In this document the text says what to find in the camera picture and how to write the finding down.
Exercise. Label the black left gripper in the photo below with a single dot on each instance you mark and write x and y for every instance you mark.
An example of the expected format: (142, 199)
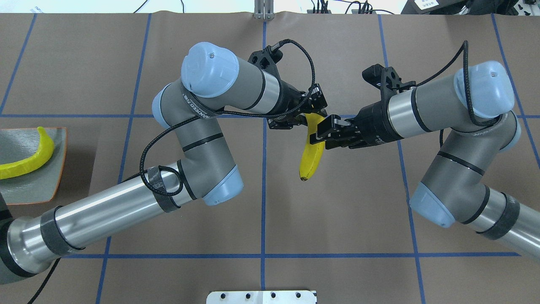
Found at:
(290, 98)

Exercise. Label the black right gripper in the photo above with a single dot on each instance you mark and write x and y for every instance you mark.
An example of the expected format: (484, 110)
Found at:
(372, 123)

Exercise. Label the bright yellow banana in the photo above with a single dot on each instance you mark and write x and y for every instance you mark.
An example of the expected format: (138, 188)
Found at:
(42, 155)

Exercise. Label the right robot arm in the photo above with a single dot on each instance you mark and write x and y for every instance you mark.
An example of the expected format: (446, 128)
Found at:
(451, 190)

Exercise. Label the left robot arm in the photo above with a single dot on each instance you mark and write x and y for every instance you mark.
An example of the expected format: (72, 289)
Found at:
(190, 160)

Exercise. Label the grey square plate orange rim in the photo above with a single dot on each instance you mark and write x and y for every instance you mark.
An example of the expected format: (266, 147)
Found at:
(39, 186)

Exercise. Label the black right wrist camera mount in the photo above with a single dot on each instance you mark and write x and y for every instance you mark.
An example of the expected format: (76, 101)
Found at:
(387, 80)

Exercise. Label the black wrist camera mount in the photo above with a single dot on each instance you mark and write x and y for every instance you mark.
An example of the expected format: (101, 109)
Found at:
(267, 59)
(387, 80)

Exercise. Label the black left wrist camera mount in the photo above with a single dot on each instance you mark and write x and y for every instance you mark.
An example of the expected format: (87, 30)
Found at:
(267, 59)

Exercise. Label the aluminium frame post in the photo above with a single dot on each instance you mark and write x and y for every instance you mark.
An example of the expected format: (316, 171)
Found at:
(264, 10)

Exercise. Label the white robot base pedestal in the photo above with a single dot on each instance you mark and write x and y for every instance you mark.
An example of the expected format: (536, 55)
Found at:
(263, 297)

